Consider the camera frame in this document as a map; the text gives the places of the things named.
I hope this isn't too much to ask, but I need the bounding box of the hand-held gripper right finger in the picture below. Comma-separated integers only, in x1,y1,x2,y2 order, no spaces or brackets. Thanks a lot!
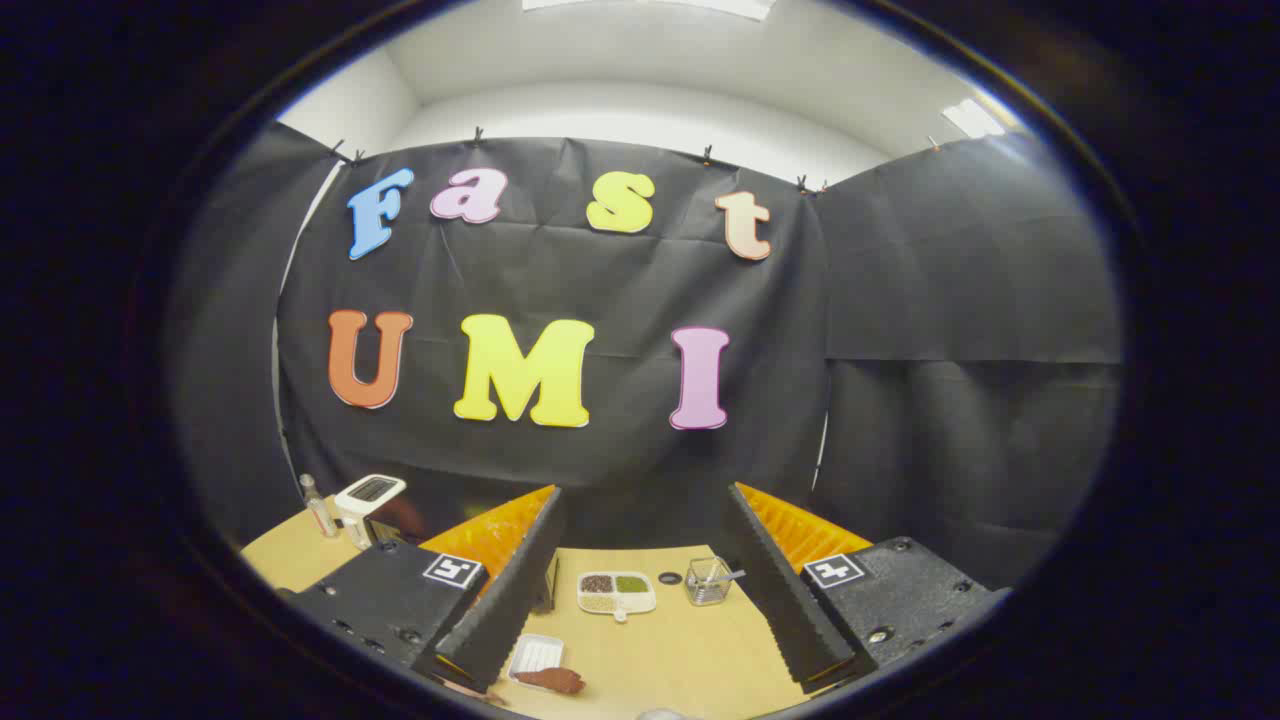
725,482,1011,696

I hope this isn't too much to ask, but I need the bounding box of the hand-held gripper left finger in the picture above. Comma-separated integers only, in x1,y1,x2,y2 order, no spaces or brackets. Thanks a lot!
283,485,569,696

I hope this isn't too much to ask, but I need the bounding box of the red meat slice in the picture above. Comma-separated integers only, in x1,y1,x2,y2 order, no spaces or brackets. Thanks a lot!
514,666,586,696

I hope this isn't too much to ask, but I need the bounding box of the white bread toaster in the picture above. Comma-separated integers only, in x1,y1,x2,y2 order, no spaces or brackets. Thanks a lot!
333,474,408,549

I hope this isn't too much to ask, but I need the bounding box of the white foam tray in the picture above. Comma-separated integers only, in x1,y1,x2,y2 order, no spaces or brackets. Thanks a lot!
506,633,566,691

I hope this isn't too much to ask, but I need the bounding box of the clear square utensil holder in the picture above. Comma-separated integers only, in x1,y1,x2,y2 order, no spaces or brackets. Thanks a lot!
685,557,736,607

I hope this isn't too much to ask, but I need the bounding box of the white divided dish with beans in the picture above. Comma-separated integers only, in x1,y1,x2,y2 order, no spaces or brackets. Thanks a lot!
577,571,658,623

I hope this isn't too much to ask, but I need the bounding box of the clear plastic bottle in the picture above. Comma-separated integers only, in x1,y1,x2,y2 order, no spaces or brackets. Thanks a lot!
298,474,341,539

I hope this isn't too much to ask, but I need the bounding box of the black backdrop cloth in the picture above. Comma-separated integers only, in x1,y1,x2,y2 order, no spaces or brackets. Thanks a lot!
165,120,1126,591

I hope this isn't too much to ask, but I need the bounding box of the ceiling light panel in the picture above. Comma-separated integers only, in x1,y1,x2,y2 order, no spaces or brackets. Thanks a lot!
522,0,776,21
940,97,1006,139

